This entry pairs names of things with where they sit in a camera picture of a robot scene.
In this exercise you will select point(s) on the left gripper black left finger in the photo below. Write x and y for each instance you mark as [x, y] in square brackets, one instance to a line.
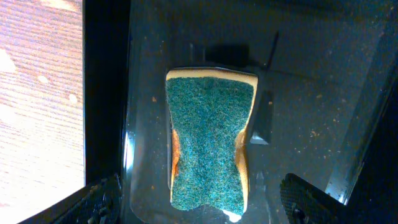
[96, 203]

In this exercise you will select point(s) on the black rectangular tray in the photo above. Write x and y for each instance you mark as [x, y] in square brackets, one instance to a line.
[326, 104]

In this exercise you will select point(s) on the green and yellow sponge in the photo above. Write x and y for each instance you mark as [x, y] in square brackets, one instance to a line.
[210, 111]

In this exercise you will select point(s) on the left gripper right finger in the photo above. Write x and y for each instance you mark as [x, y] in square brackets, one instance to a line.
[304, 203]

